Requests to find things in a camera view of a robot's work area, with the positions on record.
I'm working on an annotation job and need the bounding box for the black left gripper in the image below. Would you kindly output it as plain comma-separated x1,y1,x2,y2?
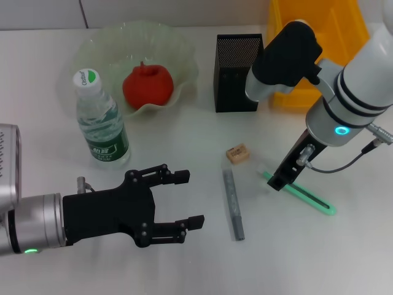
62,163,206,248

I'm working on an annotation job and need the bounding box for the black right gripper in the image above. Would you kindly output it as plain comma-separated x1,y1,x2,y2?
266,128,328,192

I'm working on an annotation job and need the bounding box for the green utility knife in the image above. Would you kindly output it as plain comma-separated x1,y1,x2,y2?
257,164,337,217

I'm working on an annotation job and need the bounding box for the grey marker pen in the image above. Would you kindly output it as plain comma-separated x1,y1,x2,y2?
221,167,246,242

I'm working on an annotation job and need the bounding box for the beige eraser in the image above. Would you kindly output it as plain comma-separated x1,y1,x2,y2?
225,146,252,165

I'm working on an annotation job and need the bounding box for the green label water bottle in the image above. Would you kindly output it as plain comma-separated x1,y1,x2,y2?
72,68,130,165

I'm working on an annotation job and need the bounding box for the red-orange fruit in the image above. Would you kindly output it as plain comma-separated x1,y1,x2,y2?
122,60,175,110

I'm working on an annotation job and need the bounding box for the black mesh pen holder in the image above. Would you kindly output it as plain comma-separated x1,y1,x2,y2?
213,33,265,113

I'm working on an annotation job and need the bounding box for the green glass fruit plate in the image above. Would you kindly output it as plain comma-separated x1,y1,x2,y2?
72,20,200,120

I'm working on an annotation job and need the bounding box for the yellow plastic bin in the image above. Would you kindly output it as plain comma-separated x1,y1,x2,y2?
265,0,371,108

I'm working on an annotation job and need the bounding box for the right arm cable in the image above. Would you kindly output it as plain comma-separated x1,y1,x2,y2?
296,122,393,175

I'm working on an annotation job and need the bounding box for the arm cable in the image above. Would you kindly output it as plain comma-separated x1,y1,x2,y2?
296,122,393,175
76,176,96,194

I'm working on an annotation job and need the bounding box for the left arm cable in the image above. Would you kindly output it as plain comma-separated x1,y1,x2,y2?
76,176,96,194

